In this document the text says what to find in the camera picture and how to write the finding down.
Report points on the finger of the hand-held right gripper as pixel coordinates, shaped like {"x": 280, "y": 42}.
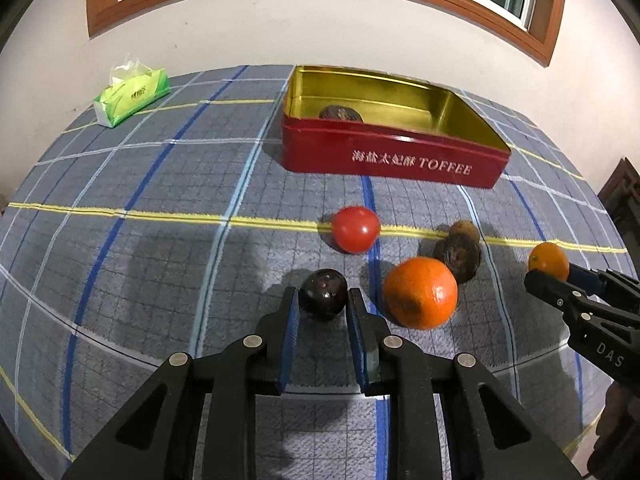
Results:
{"x": 585, "y": 277}
{"x": 547, "y": 287}

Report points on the small brown kiwi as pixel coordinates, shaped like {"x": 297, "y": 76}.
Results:
{"x": 465, "y": 229}

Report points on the dark wrinkled passion fruit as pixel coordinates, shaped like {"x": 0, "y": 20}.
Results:
{"x": 340, "y": 113}
{"x": 457, "y": 260}

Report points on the medium orange mandarin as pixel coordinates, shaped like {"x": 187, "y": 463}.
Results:
{"x": 420, "y": 292}

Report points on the red tomato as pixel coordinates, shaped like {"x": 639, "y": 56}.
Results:
{"x": 355, "y": 229}

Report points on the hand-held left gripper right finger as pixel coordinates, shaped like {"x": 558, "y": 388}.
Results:
{"x": 357, "y": 350}

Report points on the dark purple plum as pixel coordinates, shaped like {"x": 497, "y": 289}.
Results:
{"x": 323, "y": 292}

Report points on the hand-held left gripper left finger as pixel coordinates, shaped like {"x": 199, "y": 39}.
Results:
{"x": 291, "y": 340}

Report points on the dark wooden furniture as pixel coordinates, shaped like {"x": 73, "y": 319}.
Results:
{"x": 625, "y": 190}

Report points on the green tissue pack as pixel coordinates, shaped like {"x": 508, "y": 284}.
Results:
{"x": 130, "y": 95}

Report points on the red and gold tin box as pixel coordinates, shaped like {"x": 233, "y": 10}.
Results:
{"x": 400, "y": 165}

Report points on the small orange mandarin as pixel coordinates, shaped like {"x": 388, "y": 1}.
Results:
{"x": 547, "y": 260}

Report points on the brown framed window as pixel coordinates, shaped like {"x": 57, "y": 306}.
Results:
{"x": 100, "y": 0}

